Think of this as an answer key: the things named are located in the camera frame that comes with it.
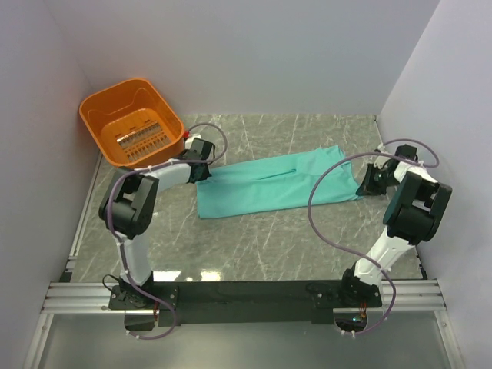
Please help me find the teal t-shirt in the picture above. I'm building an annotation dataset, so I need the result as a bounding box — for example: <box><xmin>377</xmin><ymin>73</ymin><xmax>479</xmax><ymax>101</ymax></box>
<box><xmin>197</xmin><ymin>145</ymin><xmax>345</xmax><ymax>219</ymax></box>

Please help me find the aluminium frame rail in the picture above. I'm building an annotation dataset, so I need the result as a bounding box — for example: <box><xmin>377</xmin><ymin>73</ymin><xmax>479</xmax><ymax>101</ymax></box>
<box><xmin>40</xmin><ymin>249</ymin><xmax>116</xmax><ymax>314</ymax></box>

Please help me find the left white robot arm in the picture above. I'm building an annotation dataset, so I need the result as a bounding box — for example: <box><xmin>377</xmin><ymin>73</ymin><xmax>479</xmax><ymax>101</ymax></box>
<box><xmin>98</xmin><ymin>136</ymin><xmax>215</xmax><ymax>309</ymax></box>

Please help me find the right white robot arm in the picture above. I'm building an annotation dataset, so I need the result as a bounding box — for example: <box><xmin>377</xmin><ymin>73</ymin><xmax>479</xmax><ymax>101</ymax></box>
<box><xmin>337</xmin><ymin>145</ymin><xmax>452</xmax><ymax>307</ymax></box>

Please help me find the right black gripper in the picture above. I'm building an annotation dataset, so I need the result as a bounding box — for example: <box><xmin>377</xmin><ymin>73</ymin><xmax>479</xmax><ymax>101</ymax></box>
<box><xmin>356</xmin><ymin>163</ymin><xmax>401</xmax><ymax>196</ymax></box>

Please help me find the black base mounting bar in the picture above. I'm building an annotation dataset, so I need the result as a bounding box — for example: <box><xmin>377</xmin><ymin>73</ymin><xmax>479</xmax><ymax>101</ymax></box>
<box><xmin>108</xmin><ymin>280</ymin><xmax>382</xmax><ymax>327</ymax></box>

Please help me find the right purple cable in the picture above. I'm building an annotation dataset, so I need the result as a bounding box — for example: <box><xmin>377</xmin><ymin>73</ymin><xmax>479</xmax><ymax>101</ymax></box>
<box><xmin>307</xmin><ymin>138</ymin><xmax>441</xmax><ymax>336</ymax></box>

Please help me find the orange plastic basket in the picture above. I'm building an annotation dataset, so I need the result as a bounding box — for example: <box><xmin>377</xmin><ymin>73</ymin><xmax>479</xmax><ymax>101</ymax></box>
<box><xmin>79</xmin><ymin>78</ymin><xmax>185</xmax><ymax>168</ymax></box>

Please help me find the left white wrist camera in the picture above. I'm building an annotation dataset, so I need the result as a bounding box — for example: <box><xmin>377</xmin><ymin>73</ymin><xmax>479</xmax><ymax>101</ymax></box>
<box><xmin>183</xmin><ymin>131</ymin><xmax>201</xmax><ymax>149</ymax></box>

